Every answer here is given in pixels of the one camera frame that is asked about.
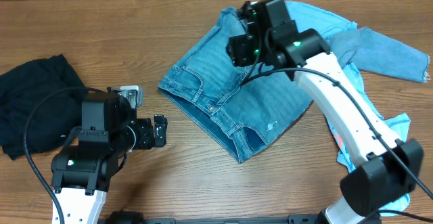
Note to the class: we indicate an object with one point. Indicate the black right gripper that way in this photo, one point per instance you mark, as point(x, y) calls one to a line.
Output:
point(235, 50)

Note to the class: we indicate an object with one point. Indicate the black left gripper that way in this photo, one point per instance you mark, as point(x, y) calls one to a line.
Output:
point(147, 139)

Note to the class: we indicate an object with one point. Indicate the blue denim jeans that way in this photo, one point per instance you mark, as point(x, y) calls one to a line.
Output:
point(246, 118)

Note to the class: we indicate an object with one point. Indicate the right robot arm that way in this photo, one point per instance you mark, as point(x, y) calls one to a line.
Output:
point(386, 167)

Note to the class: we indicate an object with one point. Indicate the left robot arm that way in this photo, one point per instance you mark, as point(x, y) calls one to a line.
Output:
point(109, 130)

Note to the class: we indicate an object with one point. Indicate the light blue t-shirt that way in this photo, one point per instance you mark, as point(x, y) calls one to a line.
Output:
point(336, 85)

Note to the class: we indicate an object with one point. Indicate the black folded garment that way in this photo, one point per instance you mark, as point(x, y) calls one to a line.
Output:
point(22, 89)

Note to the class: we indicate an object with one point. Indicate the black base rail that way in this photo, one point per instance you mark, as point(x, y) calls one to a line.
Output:
point(126, 217)

